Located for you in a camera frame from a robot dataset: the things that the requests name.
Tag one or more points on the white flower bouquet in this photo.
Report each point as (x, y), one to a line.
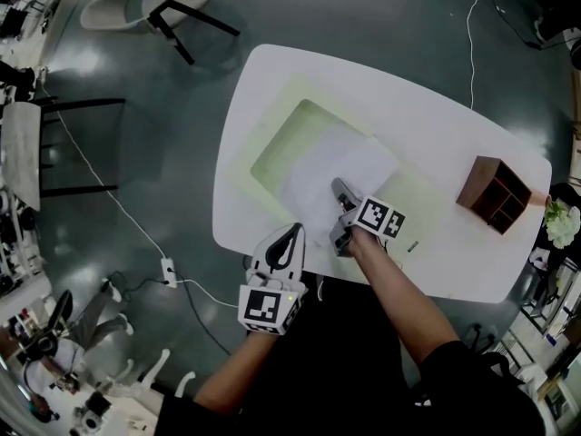
(563, 223)

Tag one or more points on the pink vase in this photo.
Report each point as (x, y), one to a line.
(539, 198)

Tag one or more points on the white power strip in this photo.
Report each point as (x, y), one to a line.
(169, 271)

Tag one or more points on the person's black clothing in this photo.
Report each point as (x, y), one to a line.
(345, 379)

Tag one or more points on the white cloth sheet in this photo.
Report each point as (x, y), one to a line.
(331, 161)

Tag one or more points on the grey table black frame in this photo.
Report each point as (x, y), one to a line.
(20, 152)

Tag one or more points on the person's right forearm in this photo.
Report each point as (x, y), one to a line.
(404, 298)

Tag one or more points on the brown wooden desk organizer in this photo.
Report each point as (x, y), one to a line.
(481, 184)

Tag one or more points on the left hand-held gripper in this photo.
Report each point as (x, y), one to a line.
(263, 307)

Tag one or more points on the person's left forearm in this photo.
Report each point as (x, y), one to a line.
(236, 375)

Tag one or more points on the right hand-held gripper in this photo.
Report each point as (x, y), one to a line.
(379, 216)

